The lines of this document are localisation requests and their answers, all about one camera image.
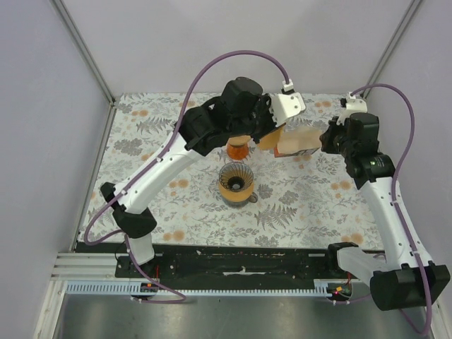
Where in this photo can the grey glass dripper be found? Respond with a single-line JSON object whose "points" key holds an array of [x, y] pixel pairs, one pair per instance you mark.
{"points": [[236, 169]]}

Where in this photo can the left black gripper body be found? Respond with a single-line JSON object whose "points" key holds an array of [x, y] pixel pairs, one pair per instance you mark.
{"points": [[261, 121]]}

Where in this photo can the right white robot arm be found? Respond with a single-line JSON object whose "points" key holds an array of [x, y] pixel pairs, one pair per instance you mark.
{"points": [[407, 277]]}

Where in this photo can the white cable duct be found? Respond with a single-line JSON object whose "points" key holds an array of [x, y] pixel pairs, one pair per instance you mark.
{"points": [[314, 288]]}

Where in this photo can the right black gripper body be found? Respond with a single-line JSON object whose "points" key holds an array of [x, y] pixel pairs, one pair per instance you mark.
{"points": [[335, 141]]}

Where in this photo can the aluminium frame rail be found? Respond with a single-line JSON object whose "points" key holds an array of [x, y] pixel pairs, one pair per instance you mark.
{"points": [[81, 266]]}

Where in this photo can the floral tablecloth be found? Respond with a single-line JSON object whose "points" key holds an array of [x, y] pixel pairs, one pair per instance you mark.
{"points": [[305, 201]]}

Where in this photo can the wooden ring dripper stand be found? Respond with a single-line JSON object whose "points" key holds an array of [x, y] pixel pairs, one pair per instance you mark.
{"points": [[239, 140]]}

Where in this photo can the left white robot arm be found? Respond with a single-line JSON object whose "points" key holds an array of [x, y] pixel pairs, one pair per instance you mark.
{"points": [[199, 133]]}

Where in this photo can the orange coffee filter box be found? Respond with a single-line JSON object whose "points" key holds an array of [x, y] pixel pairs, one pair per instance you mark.
{"points": [[302, 141]]}

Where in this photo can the grey glass carafe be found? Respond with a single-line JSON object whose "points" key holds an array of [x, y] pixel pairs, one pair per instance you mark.
{"points": [[238, 204]]}

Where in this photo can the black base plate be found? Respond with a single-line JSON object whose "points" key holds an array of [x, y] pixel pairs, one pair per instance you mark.
{"points": [[183, 266]]}

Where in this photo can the orange glass carafe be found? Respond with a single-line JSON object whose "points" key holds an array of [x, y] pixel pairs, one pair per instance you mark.
{"points": [[237, 152]]}

